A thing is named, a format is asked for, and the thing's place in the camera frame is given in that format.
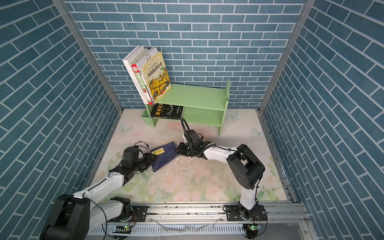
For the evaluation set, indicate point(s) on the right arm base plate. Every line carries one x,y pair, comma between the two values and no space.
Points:
236,213

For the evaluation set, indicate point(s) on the green nature encyclopedia book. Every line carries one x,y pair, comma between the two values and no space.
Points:
139,75

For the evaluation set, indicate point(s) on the aluminium corner post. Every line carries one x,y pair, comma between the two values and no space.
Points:
81,41
307,7

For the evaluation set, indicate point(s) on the black slipcase box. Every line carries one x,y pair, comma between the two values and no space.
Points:
164,111

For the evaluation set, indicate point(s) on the right aluminium corner post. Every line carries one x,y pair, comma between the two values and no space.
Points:
307,7

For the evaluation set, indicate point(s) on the dark blue book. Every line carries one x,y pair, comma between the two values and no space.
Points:
164,154

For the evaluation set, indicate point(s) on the aluminium front rail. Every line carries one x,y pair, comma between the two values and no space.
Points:
285,219

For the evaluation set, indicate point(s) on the green plastic side bin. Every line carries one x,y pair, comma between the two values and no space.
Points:
147,119

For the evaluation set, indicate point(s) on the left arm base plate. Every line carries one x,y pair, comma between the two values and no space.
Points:
137,214

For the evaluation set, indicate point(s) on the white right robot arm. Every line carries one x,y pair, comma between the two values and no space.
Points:
247,169

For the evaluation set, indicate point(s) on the white red-lettered magazine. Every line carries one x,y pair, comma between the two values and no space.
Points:
146,57

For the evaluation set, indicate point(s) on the white paperback book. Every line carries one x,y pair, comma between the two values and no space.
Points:
128,60

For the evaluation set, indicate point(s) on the green metal bookshelf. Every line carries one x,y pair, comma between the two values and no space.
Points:
202,105

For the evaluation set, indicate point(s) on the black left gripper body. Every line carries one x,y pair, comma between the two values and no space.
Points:
144,163

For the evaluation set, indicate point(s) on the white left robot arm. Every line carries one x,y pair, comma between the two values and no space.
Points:
73,216

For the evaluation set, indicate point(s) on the left aluminium corner post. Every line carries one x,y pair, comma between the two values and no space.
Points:
81,41

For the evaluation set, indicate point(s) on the yellow history book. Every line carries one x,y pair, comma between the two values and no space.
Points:
157,77

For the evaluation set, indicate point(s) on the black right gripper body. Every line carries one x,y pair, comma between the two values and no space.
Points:
185,150

